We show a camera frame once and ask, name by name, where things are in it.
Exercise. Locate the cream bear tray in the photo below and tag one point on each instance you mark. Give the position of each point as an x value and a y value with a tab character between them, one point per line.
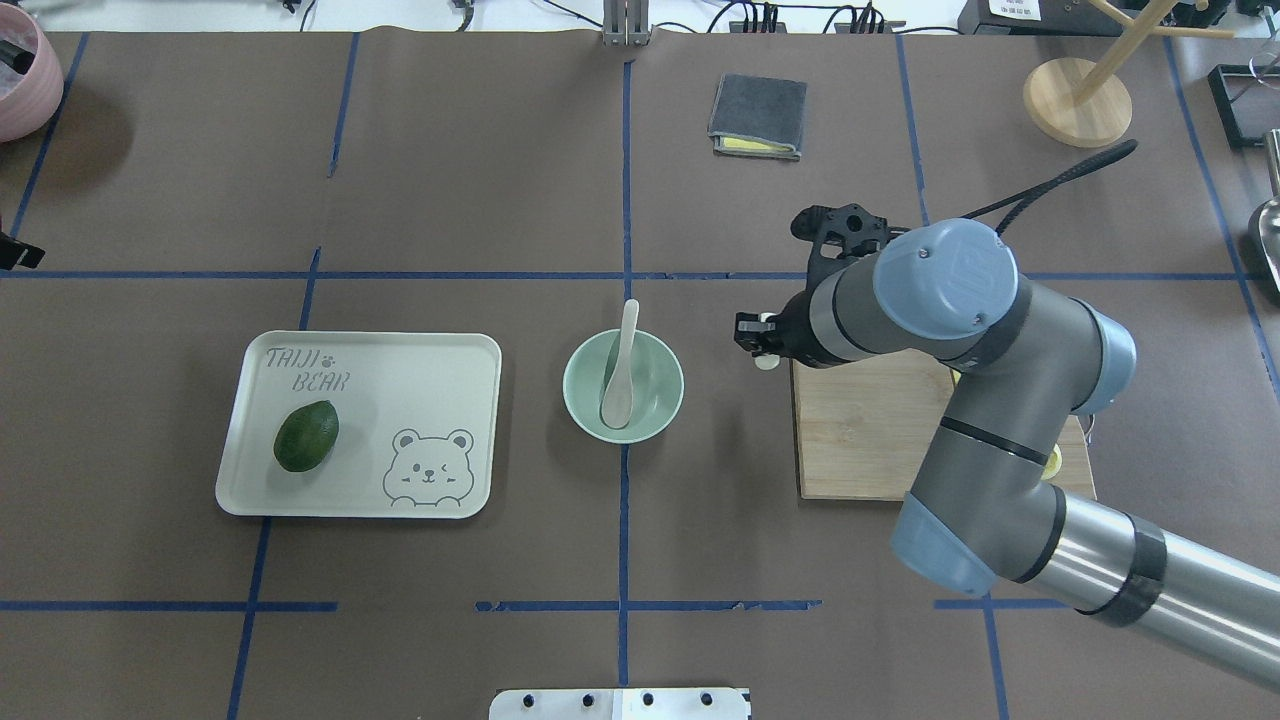
417	419

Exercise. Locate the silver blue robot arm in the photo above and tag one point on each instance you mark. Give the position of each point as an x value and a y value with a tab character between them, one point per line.
979	508

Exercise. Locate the green ceramic bowl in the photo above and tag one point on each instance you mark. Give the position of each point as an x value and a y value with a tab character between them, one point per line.
659	386

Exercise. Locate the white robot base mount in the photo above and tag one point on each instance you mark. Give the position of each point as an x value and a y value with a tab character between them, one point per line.
623	703

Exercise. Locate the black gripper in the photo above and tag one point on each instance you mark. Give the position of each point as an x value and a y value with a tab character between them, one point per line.
789	334

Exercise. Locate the black tray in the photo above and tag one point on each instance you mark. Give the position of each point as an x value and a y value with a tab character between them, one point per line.
1247	109

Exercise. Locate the white ceramic spoon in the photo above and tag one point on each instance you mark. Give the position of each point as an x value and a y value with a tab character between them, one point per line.
618	395

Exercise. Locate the wooden stand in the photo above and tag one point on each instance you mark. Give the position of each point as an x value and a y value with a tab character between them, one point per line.
1081	102

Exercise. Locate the yellow sponge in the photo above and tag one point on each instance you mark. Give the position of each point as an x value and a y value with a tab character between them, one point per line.
752	148

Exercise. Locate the grey folded cloth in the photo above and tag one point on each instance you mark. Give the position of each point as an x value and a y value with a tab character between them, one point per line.
768	109

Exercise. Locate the bamboo cutting board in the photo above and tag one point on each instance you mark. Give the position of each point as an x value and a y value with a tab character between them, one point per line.
862	429

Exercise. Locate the metal scoop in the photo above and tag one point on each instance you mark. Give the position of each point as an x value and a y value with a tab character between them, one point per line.
1264	224

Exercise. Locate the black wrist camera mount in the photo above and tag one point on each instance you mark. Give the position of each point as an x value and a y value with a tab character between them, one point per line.
838	237

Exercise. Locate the green avocado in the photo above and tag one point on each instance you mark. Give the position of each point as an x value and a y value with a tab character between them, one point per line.
306	437

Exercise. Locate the pink bowl with ice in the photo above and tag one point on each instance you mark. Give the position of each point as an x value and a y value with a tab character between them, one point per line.
29	100

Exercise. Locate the aluminium frame post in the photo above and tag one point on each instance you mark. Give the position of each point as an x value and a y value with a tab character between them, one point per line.
626	23

